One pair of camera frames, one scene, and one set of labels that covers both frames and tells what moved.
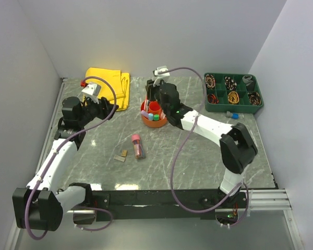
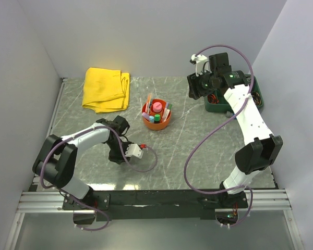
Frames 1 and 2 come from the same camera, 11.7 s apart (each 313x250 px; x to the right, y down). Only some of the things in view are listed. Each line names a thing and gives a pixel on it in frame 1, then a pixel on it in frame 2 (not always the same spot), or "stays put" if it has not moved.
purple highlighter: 145,113 stays put
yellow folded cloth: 120,82 stays put
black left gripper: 106,109 → 117,158
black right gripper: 150,89 → 193,81
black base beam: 165,204 stays put
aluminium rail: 259,200 stays put
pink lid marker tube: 139,150 → 157,107
